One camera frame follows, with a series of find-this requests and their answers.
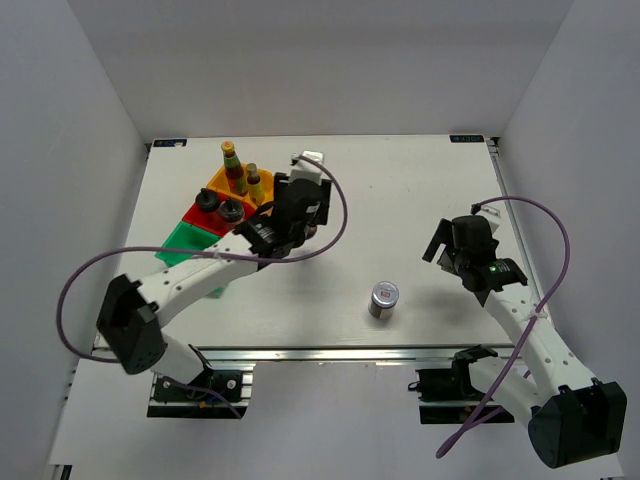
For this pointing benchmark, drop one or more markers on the black-cap spice shaker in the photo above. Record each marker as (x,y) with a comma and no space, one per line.
(207,202)
(232,213)

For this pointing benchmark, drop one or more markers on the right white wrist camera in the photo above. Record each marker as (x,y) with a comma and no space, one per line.
(491,214)

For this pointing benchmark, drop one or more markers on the small yellow-label bottle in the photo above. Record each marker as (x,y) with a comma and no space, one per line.
(254,184)

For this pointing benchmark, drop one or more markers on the red chili sauce bottle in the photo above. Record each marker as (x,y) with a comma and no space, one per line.
(234,171)

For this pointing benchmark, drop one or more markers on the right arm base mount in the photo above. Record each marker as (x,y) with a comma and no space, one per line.
(442,385)

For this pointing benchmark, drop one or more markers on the left blue table label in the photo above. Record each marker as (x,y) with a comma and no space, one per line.
(169,143)

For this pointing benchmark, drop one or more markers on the right blue table label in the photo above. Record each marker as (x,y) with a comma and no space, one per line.
(466,138)

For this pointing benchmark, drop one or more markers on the yellow plastic bin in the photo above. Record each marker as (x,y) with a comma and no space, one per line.
(224,186)

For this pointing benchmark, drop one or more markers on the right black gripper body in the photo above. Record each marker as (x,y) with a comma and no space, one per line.
(451,259)

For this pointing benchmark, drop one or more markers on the blue table label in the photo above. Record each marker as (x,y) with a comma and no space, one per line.
(466,138)
(169,143)

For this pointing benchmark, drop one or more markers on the red-lid sauce jar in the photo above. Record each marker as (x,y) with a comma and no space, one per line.
(310,231)

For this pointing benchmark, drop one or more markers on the red plastic bin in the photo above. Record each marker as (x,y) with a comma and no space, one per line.
(194,217)

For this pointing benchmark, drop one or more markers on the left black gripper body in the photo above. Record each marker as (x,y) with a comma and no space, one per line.
(320,211)

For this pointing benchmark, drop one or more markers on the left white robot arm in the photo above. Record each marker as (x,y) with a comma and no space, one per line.
(134,313)

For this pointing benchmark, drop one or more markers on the silver-lid spice jar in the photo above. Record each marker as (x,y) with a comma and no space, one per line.
(383,300)

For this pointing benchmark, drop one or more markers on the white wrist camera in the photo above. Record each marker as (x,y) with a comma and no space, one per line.
(305,166)
(491,214)

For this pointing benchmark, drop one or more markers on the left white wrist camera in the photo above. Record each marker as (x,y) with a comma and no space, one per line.
(305,166)

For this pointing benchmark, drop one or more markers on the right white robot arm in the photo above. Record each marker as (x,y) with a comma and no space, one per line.
(570,415)

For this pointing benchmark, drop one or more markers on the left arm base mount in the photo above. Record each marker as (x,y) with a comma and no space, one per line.
(225,395)

